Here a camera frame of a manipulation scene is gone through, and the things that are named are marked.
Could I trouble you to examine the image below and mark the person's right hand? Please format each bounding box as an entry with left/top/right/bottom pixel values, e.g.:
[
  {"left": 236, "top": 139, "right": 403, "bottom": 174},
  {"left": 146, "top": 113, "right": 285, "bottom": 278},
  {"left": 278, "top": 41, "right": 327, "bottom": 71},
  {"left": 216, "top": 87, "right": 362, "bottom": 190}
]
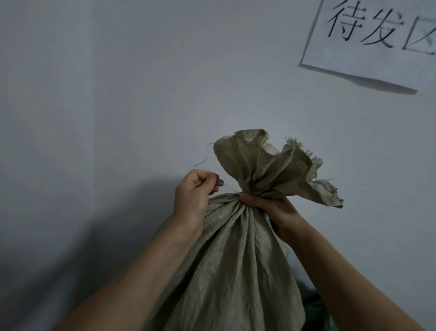
[{"left": 240, "top": 192, "right": 302, "bottom": 247}]

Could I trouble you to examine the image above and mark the person's left hand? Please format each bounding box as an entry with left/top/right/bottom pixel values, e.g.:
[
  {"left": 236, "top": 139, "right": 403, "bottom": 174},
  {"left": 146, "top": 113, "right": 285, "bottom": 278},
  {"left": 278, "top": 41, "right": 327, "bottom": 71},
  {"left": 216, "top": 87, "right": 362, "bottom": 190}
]
[{"left": 171, "top": 169, "right": 225, "bottom": 241}]

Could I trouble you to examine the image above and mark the thin grey string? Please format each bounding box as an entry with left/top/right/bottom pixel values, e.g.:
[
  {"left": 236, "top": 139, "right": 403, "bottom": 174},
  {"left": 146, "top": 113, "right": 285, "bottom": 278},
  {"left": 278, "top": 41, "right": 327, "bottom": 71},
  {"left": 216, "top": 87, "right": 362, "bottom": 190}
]
[{"left": 192, "top": 143, "right": 243, "bottom": 197}]

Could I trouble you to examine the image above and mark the grey-green woven sack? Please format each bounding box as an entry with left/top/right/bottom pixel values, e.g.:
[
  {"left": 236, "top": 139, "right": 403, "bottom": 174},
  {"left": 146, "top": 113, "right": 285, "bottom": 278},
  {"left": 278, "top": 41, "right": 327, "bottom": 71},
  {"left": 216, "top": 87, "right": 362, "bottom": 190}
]
[{"left": 145, "top": 128, "right": 344, "bottom": 331}]

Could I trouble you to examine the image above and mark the person's left forearm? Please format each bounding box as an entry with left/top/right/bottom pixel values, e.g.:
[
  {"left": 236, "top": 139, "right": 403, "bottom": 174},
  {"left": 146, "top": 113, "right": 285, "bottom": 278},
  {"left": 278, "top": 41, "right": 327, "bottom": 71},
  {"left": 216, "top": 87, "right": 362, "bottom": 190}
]
[{"left": 51, "top": 218, "right": 205, "bottom": 331}]

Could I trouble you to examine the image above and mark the person's right forearm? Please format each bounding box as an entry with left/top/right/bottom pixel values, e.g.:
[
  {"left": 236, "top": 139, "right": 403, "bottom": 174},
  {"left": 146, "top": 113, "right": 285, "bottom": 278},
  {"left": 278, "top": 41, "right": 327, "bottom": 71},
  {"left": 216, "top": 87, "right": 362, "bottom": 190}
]
[{"left": 281, "top": 218, "right": 427, "bottom": 331}]

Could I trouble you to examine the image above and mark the green plastic bag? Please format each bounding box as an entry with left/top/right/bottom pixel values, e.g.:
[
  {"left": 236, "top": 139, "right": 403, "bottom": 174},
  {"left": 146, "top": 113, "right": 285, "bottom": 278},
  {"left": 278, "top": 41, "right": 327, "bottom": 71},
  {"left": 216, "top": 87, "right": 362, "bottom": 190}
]
[{"left": 263, "top": 212, "right": 340, "bottom": 331}]

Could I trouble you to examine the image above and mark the white paper wall sign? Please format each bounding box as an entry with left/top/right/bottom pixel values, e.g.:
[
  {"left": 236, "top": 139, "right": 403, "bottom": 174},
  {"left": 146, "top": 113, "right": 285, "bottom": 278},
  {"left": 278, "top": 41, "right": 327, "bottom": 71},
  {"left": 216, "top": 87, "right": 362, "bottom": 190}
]
[{"left": 298, "top": 0, "right": 436, "bottom": 95}]

